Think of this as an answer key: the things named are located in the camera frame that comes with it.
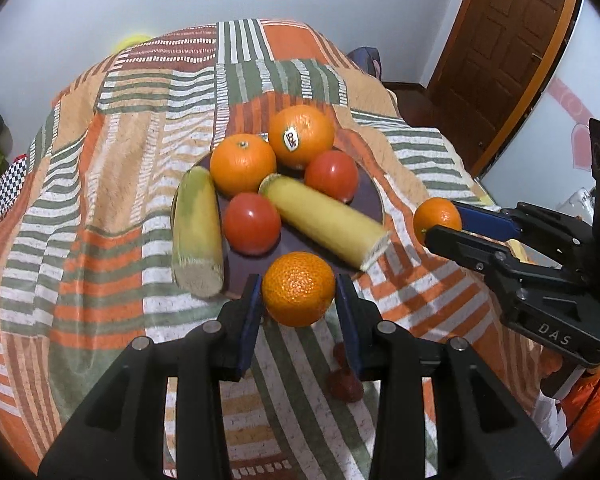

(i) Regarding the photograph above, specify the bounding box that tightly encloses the brown wooden door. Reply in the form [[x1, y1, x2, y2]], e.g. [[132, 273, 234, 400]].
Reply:
[[427, 0, 581, 171]]

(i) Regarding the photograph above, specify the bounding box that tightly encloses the yellow round object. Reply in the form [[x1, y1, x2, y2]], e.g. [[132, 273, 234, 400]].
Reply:
[[111, 35, 153, 53]]

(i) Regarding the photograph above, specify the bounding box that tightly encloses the small mandarin orange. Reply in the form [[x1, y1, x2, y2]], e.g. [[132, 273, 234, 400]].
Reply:
[[413, 197, 463, 248]]

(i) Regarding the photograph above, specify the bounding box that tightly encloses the bumpy mandarin orange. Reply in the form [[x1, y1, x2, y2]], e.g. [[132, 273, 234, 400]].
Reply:
[[261, 252, 337, 328]]

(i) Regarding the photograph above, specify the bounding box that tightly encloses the yellow corn cob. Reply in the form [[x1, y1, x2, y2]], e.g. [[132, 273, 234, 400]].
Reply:
[[258, 173, 392, 272]]

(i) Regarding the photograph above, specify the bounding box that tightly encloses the striped patchwork blanket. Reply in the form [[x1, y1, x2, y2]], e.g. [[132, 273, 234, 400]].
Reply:
[[0, 19, 571, 480]]

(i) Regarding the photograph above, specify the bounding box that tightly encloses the greenish corn cob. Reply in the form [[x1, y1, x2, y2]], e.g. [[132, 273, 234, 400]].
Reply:
[[172, 166, 226, 300]]

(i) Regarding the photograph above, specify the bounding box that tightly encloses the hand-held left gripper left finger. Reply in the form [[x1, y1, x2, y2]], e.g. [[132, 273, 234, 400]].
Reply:
[[37, 274, 263, 480]]

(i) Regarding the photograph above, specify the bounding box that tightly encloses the small red fruit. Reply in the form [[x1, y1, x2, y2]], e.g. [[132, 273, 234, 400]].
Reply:
[[328, 370, 365, 403]]

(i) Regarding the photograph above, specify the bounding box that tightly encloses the checkered cloth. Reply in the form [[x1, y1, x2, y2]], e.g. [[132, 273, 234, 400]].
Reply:
[[0, 157, 36, 213]]

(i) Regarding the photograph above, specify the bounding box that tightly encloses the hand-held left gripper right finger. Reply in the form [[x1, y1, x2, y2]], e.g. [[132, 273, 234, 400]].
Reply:
[[336, 275, 566, 480]]

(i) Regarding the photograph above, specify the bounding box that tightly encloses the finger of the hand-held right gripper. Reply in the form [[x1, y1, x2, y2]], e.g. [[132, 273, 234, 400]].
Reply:
[[424, 225, 537, 307], [452, 201, 595, 271]]

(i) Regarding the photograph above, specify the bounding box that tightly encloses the purple plate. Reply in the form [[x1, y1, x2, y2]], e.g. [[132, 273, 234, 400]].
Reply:
[[171, 147, 385, 301]]

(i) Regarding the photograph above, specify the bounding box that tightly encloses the large navel orange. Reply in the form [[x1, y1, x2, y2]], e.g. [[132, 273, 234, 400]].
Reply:
[[268, 105, 336, 170], [210, 133, 277, 198]]

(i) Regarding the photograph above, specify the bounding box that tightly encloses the red tomato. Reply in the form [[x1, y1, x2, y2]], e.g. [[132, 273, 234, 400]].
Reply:
[[304, 150, 360, 203], [223, 192, 282, 255]]

